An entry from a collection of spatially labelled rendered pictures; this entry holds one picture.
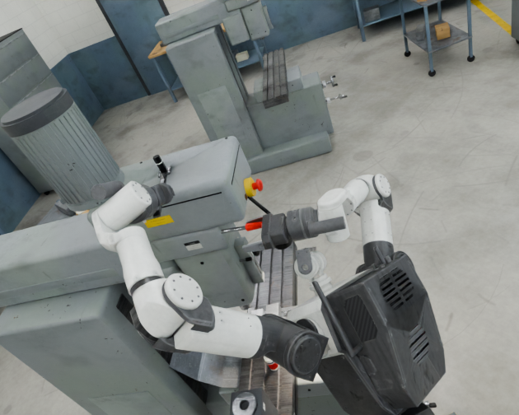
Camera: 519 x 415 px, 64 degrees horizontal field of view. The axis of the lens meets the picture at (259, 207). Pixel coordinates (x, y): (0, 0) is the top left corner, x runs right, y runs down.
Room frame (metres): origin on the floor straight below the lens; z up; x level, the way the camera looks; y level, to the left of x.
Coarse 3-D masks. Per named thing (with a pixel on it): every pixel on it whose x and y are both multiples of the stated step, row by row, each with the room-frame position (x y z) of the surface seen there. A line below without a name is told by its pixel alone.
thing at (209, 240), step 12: (216, 228) 1.01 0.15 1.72; (228, 228) 1.06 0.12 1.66; (156, 240) 1.08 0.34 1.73; (168, 240) 1.06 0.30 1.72; (180, 240) 1.05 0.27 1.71; (192, 240) 1.04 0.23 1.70; (204, 240) 1.03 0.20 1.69; (216, 240) 1.01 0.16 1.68; (228, 240) 1.02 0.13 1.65; (156, 252) 1.08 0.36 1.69; (168, 252) 1.07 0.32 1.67; (180, 252) 1.06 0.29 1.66; (192, 252) 1.05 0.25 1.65; (204, 252) 1.03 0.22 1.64
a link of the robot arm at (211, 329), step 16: (176, 288) 0.57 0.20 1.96; (192, 288) 0.58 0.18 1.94; (176, 304) 0.54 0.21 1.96; (192, 304) 0.54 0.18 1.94; (208, 304) 0.56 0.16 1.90; (192, 320) 0.52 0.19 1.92; (208, 320) 0.53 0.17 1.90; (224, 320) 0.55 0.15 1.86; (240, 320) 0.56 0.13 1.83; (256, 320) 0.57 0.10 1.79; (176, 336) 0.54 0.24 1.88; (192, 336) 0.51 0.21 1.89; (208, 336) 0.52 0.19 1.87; (224, 336) 0.52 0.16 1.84; (240, 336) 0.53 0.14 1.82; (256, 336) 0.54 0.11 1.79; (176, 352) 0.53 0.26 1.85; (208, 352) 0.52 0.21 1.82; (224, 352) 0.52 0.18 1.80; (240, 352) 0.52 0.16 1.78
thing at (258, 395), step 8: (240, 392) 0.87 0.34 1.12; (248, 392) 0.85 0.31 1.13; (256, 392) 0.84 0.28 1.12; (264, 392) 0.85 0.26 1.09; (232, 400) 0.85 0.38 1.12; (240, 400) 0.83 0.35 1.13; (248, 400) 0.82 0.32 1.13; (256, 400) 0.81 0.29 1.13; (264, 400) 0.82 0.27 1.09; (232, 408) 0.82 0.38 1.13; (240, 408) 0.80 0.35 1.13; (248, 408) 0.79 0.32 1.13; (256, 408) 0.78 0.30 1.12; (264, 408) 0.79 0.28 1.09; (272, 408) 0.83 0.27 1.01
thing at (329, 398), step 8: (208, 384) 1.23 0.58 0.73; (208, 392) 1.19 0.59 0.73; (216, 392) 1.17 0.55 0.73; (208, 400) 1.15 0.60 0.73; (216, 400) 1.13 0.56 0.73; (224, 400) 1.12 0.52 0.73; (304, 400) 0.98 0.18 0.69; (312, 400) 0.97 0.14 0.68; (320, 400) 0.95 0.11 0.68; (328, 400) 0.94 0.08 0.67; (208, 408) 1.13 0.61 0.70; (216, 408) 1.12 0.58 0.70; (224, 408) 1.10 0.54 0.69; (304, 408) 0.98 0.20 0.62; (312, 408) 0.97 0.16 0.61; (320, 408) 0.96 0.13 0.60; (328, 408) 0.95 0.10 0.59; (336, 408) 0.94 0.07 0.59
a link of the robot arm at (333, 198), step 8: (328, 192) 0.93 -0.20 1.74; (336, 192) 0.90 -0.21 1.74; (344, 192) 0.89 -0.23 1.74; (320, 200) 0.88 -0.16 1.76; (328, 200) 0.86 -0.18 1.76; (336, 200) 0.85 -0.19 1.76; (344, 200) 0.87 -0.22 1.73; (352, 200) 0.90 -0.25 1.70; (320, 208) 0.86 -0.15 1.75; (328, 208) 0.85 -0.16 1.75; (344, 208) 0.91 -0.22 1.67; (352, 208) 0.90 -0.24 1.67
